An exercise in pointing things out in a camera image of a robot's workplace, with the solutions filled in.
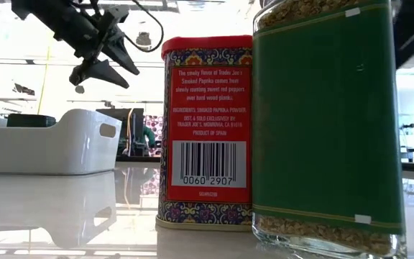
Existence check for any dark green spice tin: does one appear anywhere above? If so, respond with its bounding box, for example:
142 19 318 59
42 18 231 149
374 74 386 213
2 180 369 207
6 114 57 128

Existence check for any black background monitor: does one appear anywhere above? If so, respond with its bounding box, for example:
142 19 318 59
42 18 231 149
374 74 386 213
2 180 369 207
95 107 145 159

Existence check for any yellow hanging cord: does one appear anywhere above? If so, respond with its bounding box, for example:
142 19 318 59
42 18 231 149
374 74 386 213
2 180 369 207
37 46 52 114

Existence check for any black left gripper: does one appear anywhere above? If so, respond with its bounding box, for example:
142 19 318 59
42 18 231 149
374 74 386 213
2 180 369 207
53 4 141 90

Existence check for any white plastic bin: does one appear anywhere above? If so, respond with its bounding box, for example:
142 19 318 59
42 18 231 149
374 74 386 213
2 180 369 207
0 109 124 176

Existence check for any person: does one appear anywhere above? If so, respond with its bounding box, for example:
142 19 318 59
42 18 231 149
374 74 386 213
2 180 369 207
142 125 156 149

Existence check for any green-lidded glass spice jar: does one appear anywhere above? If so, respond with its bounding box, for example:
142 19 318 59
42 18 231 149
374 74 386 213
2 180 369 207
252 0 408 259

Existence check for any black aluminium table frame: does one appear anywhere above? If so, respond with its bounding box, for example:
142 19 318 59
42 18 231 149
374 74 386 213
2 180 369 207
116 154 161 163

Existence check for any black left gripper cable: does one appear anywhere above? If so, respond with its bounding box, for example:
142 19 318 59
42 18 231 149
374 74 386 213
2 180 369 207
124 0 165 53

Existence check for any pink patterned cloth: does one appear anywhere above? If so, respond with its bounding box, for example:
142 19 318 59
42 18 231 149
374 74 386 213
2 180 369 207
144 114 165 158

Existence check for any red-lidded paprika tin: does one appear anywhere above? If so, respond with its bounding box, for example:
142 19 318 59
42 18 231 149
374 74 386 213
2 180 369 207
155 35 254 232

